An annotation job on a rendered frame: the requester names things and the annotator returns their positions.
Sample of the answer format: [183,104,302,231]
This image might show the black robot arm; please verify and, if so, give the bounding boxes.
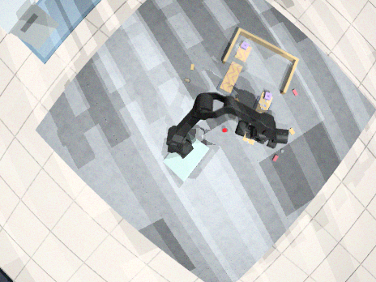
[166,92,288,159]

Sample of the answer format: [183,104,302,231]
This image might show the purple labelled cube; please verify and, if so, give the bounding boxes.
[263,92,272,100]

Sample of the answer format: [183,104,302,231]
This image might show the yellow flat strip with purple zigzag lines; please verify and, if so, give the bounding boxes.
[220,65,241,94]

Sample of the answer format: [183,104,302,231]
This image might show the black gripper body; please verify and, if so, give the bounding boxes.
[235,121,277,149]

